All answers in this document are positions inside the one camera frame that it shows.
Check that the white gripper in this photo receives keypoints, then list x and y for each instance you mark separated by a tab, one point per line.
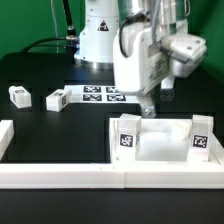
143	69

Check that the white U-shaped obstacle fence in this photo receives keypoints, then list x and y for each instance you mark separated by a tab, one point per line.
113	175

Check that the white square tabletop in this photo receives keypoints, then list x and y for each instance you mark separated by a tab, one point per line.
164	140

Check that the white fiducial marker sheet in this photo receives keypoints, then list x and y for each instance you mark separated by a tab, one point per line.
98	94

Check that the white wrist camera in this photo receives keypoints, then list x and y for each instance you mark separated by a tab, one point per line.
187	52

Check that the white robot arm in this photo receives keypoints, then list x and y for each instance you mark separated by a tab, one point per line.
106	19

